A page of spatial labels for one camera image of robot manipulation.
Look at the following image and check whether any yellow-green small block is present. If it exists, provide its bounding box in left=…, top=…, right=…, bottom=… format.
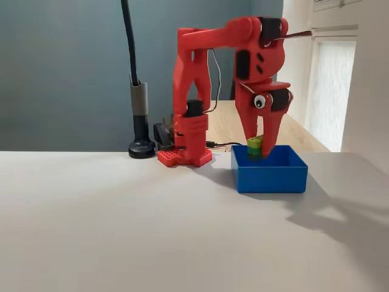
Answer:
left=246, top=135, right=264, bottom=162

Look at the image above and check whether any blue plastic bin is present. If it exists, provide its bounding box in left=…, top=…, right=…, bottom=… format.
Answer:
left=230, top=144, right=309, bottom=194

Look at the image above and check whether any light wooden table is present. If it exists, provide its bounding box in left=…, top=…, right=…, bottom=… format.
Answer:
left=200, top=100, right=331, bottom=153

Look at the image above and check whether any white framed window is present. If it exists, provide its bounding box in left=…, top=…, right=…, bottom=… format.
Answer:
left=303, top=24, right=359, bottom=153

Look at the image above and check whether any black table clamp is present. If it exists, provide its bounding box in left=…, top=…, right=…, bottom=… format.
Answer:
left=153, top=121, right=176, bottom=151

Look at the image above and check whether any grey sleeve on stand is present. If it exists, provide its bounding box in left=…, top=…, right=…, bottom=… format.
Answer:
left=129, top=81, right=150, bottom=116

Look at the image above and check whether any black gooseneck stand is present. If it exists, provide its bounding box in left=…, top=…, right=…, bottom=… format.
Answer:
left=120, top=0, right=157, bottom=159

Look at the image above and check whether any black usb cable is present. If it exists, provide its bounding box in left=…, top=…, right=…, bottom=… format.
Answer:
left=206, top=141, right=244, bottom=150

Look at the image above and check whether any thin servo wire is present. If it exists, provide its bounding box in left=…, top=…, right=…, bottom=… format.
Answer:
left=208, top=48, right=223, bottom=114
left=284, top=29, right=314, bottom=40

